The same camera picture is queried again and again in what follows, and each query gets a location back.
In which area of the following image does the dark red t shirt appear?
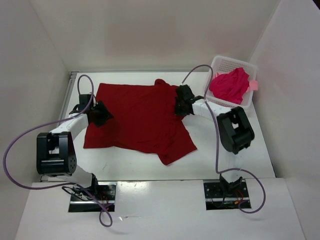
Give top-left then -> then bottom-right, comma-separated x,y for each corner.
83,79 -> 197,165

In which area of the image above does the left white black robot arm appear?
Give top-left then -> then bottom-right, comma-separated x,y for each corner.
36,94 -> 114,200

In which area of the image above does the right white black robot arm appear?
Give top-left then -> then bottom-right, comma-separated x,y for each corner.
174,85 -> 255,197

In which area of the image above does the pink t shirt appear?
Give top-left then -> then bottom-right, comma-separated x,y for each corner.
209,67 -> 249,105

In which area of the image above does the pink paper tag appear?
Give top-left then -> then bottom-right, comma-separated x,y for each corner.
247,80 -> 259,92

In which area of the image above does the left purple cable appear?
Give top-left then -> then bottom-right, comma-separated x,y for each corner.
2,74 -> 114,228

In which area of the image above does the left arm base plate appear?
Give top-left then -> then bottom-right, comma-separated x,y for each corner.
63,181 -> 117,213

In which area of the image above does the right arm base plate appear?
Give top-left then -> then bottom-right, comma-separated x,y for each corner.
203,180 -> 252,211

